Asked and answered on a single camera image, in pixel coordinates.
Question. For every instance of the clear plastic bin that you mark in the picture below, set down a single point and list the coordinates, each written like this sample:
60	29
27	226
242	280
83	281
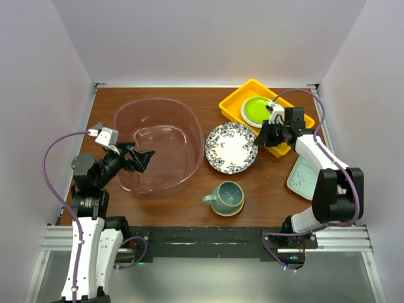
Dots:
172	130

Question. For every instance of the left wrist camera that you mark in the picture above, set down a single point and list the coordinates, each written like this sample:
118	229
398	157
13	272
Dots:
105	137

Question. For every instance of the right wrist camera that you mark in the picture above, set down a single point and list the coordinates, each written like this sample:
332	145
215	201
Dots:
276	113

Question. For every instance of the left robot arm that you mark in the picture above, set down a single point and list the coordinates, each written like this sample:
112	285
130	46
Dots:
97	237

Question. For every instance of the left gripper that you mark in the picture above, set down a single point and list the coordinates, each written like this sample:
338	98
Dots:
140	158

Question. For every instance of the yellow plastic tray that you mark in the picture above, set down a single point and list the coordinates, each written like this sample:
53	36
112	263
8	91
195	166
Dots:
231	108

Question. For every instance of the blue floral plate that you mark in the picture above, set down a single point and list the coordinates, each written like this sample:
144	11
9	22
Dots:
230	148

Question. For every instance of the yellow rimmed dark bowl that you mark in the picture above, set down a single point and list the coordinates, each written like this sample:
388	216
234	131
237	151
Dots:
231	214

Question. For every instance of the pale green rectangular dish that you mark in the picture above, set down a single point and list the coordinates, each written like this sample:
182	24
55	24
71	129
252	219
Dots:
302	179

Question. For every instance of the teal glazed mug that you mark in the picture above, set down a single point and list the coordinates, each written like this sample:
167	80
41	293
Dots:
226	197

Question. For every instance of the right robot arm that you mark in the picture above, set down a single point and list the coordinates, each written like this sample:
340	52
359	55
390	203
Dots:
338	198

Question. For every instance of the grey triangular marker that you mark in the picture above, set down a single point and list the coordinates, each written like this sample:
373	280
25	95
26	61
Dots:
97	127

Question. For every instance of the aluminium frame rail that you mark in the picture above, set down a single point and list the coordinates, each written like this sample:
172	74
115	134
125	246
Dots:
55	239

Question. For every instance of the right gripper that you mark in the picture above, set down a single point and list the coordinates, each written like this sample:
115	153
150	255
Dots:
263	139

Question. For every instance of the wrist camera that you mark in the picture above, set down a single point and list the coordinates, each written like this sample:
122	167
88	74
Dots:
276	113
105	137

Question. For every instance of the pale blue rimmed plate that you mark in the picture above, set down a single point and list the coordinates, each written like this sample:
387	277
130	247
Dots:
244	118

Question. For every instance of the lime green plate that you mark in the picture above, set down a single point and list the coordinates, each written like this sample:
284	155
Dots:
256	110

